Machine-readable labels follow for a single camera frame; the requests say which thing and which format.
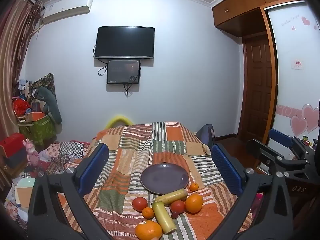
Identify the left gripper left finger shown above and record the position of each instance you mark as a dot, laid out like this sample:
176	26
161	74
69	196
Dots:
46	217

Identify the pink toy figure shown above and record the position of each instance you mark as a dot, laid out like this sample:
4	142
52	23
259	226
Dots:
32	154

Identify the small tangerine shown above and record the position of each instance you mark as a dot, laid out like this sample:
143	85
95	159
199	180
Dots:
193	187
148	213

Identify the black wall television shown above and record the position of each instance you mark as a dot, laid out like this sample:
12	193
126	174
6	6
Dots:
124	42

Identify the white air conditioner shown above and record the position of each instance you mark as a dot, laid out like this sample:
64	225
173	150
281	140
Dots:
65	9

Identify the striped patchwork bedspread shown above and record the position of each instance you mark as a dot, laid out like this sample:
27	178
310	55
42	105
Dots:
134	148

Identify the grey plush toy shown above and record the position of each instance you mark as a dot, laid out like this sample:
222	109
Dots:
44	94

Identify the white wardrobe sliding door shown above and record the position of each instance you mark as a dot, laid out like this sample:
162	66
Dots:
296	36

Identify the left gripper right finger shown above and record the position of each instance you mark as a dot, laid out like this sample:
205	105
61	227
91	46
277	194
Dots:
274	218

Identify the yellow round object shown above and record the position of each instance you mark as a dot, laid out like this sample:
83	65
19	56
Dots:
118	120

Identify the blue backpack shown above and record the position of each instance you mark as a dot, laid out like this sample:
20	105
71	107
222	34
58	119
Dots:
206	135

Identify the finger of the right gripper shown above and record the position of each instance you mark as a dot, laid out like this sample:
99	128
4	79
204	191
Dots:
280	138

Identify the green storage box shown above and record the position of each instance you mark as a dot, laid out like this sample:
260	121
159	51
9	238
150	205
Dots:
39	131

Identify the large orange with sticker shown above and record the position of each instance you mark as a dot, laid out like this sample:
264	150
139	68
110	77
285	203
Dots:
148	230

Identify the red box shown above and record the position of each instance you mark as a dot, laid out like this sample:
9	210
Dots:
12	144

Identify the purple ceramic plate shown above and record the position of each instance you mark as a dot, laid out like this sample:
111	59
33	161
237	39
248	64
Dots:
164	178

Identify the red tomato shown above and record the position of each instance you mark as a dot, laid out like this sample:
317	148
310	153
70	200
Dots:
139	204
177	206

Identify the small black wall monitor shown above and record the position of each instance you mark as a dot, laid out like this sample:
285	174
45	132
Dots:
121	72

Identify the wooden overhead cabinet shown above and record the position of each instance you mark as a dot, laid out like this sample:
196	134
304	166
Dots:
241	17

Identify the brown wooden door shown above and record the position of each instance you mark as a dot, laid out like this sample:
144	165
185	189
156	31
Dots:
257	88

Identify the striped brown curtain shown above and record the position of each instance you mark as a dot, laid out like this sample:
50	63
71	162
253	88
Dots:
17	27

